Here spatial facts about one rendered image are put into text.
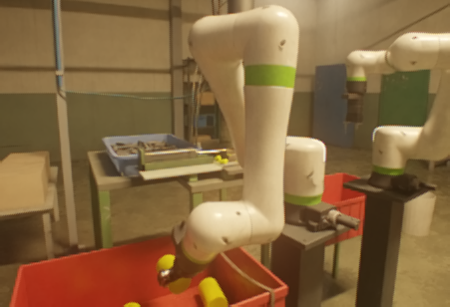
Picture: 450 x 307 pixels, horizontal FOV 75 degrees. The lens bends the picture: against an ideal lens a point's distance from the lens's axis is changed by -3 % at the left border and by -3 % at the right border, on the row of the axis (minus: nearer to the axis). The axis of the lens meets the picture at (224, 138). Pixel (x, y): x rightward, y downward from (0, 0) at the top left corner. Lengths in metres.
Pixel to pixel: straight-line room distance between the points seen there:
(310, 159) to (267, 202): 0.26
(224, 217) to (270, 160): 0.16
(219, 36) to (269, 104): 0.20
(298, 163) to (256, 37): 0.40
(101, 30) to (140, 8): 0.90
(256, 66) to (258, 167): 0.22
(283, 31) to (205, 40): 0.19
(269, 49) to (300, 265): 0.64
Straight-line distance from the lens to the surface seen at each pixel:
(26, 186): 2.35
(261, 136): 0.66
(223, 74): 0.79
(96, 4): 6.63
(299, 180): 0.91
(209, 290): 1.06
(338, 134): 7.60
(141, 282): 1.11
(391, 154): 1.36
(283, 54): 0.66
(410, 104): 7.05
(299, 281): 1.02
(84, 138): 6.47
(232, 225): 0.65
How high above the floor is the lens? 1.31
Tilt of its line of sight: 9 degrees down
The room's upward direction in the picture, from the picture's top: straight up
